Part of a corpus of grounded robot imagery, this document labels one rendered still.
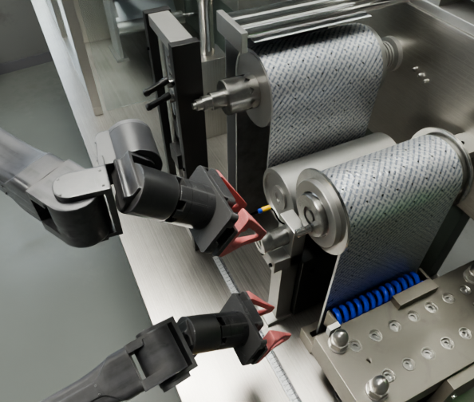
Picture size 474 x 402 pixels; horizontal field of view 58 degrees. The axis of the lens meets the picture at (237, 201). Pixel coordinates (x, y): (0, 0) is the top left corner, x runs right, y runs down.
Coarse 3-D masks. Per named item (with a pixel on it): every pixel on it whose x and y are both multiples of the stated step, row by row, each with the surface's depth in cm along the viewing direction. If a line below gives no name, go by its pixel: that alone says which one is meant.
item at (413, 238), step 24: (432, 216) 74; (384, 240) 72; (408, 240) 77; (432, 240) 82; (336, 264) 71; (360, 264) 74; (384, 264) 79; (408, 264) 85; (336, 288) 77; (360, 288) 82
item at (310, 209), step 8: (312, 192) 68; (304, 200) 68; (312, 200) 66; (304, 208) 69; (312, 208) 67; (320, 208) 65; (304, 216) 70; (312, 216) 68; (320, 216) 65; (304, 224) 71; (312, 224) 69; (320, 224) 66; (328, 224) 66; (312, 232) 69; (320, 232) 67
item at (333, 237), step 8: (448, 144) 72; (304, 184) 69; (312, 184) 66; (320, 184) 65; (296, 192) 72; (304, 192) 70; (320, 192) 65; (328, 192) 64; (296, 200) 73; (320, 200) 66; (328, 200) 64; (328, 208) 64; (336, 208) 64; (328, 216) 65; (336, 216) 64; (336, 224) 64; (328, 232) 66; (336, 232) 64; (320, 240) 70; (328, 240) 67; (336, 240) 66
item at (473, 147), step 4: (464, 132) 78; (456, 136) 76; (460, 136) 76; (464, 136) 76; (468, 136) 77; (460, 140) 76; (464, 140) 76; (468, 140) 76; (472, 140) 76; (464, 144) 75; (468, 144) 75; (472, 144) 75; (468, 148) 74; (472, 148) 74; (468, 152) 73; (472, 152) 74; (472, 156) 75
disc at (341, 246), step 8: (312, 168) 67; (304, 176) 70; (312, 176) 68; (320, 176) 65; (296, 184) 74; (328, 184) 64; (336, 192) 63; (336, 200) 63; (344, 208) 62; (344, 216) 63; (344, 224) 63; (344, 232) 64; (344, 240) 65; (328, 248) 70; (336, 248) 68; (344, 248) 66
